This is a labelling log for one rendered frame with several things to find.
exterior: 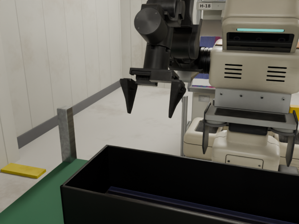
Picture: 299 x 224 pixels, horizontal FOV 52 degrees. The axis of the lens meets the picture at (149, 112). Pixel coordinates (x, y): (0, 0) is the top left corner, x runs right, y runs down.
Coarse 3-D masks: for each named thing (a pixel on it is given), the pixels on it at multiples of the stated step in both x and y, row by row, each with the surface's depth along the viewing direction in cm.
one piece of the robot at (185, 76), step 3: (177, 72) 102; (180, 72) 102; (183, 72) 101; (186, 72) 101; (189, 72) 101; (180, 75) 101; (183, 75) 101; (186, 75) 101; (189, 75) 101; (180, 78) 101; (183, 78) 101; (186, 78) 100; (189, 78) 100; (183, 81) 101; (186, 81) 101; (189, 81) 100
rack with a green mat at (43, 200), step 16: (64, 112) 77; (64, 128) 78; (64, 144) 80; (64, 160) 82; (80, 160) 82; (48, 176) 75; (64, 176) 75; (32, 192) 68; (48, 192) 68; (16, 208) 63; (32, 208) 63; (48, 208) 63
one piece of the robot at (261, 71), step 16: (208, 48) 99; (208, 64) 97; (224, 64) 94; (240, 64) 92; (256, 64) 91; (272, 64) 89; (288, 64) 88; (224, 80) 96; (240, 80) 95; (256, 80) 93; (272, 80) 92; (288, 80) 90; (224, 144) 105; (240, 144) 104; (256, 144) 102; (272, 144) 104; (224, 160) 105; (240, 160) 103; (256, 160) 101; (272, 160) 99
